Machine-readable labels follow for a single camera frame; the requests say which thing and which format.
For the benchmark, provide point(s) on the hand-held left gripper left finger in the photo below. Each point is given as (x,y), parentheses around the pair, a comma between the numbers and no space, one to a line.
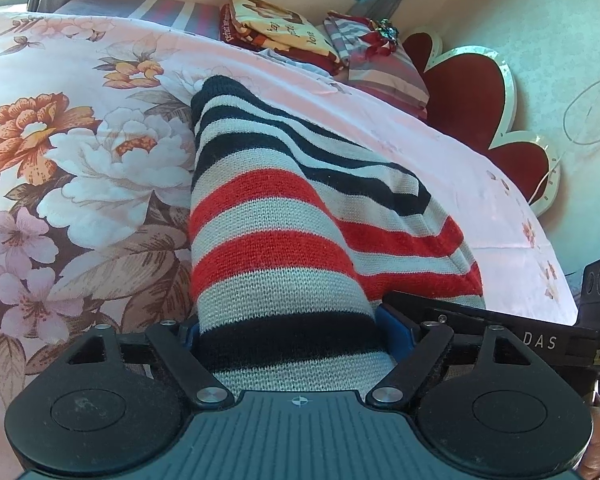
(187,336)

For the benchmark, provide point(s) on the folded printed blanket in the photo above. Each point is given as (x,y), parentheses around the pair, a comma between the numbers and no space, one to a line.
(275,25)

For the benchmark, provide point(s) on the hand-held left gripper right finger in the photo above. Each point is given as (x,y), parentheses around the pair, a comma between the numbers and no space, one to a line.
(395,331)

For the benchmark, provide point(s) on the striped knit sweater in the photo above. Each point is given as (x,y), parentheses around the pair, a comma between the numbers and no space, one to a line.
(280,235)

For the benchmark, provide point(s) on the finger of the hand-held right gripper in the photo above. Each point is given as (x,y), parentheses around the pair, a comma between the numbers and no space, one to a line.
(455,312)

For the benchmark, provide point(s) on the shiny ribbon decoration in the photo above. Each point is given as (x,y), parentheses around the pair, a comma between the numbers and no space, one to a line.
(385,30)

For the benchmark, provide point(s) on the striped pillow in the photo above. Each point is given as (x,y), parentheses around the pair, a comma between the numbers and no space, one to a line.
(390,75)
(130,5)

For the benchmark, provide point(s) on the light blue cloth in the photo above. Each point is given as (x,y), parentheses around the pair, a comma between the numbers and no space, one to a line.
(290,57)

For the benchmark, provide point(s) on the red heart-shaped headboard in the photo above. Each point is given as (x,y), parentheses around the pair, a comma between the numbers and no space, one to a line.
(465,90)

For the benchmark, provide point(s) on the pink floral bed sheet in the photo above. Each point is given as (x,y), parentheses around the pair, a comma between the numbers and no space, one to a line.
(80,110)

